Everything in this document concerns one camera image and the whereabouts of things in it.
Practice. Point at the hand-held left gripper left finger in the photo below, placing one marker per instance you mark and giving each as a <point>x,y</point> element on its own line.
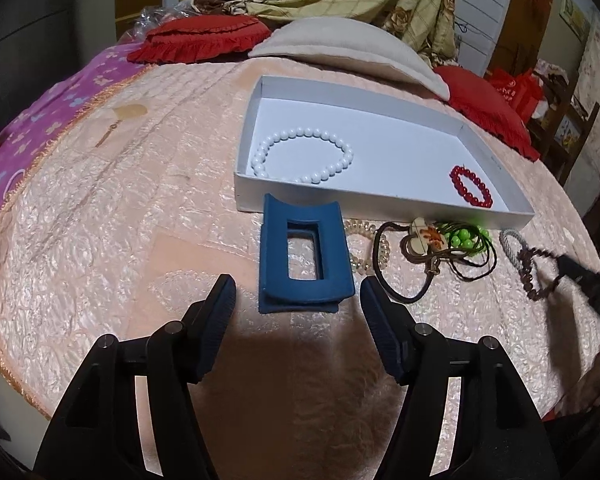
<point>219,321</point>

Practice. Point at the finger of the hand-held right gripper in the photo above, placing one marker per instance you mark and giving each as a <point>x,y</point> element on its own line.
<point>587,280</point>

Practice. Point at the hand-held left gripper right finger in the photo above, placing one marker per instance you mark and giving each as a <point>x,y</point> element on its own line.
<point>380,321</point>

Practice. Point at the blue hair claw clip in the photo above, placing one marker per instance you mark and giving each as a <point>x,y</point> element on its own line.
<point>280,240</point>

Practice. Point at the white cardboard box tray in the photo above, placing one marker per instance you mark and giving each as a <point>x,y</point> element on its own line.
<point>380,150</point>

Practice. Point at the wooden chair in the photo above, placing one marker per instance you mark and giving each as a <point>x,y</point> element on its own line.
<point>570,125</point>

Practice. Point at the red bag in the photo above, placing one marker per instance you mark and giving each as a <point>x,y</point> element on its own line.
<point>517,90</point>

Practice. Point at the red ruffled pillow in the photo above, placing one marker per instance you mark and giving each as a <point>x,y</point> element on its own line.
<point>205,37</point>
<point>480,97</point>

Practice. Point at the beige tag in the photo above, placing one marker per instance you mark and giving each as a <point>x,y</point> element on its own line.
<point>130,111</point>

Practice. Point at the purple floral blanket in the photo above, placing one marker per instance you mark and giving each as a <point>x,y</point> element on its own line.
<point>55,110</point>

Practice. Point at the beige pillow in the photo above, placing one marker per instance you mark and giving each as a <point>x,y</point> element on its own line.
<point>340,42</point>

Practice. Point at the white slatted headboard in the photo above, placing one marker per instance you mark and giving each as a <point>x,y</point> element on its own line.
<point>480,10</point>

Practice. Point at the clear plastic bag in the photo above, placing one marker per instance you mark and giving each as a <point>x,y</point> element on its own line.
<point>155,17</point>

